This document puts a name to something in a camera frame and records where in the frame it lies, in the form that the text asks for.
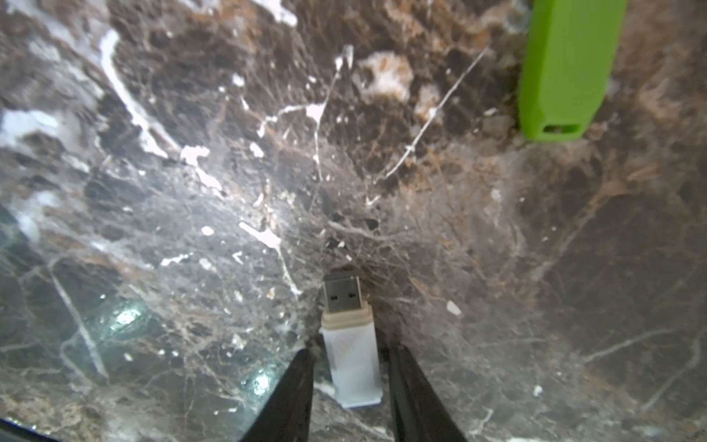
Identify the green usb drive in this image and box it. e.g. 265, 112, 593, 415
518, 0, 628, 142

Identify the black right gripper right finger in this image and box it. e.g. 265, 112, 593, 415
388, 345, 466, 442

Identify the white usb drive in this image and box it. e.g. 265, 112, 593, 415
320, 272, 383, 409

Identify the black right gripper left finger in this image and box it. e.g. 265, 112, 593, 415
241, 349, 315, 442

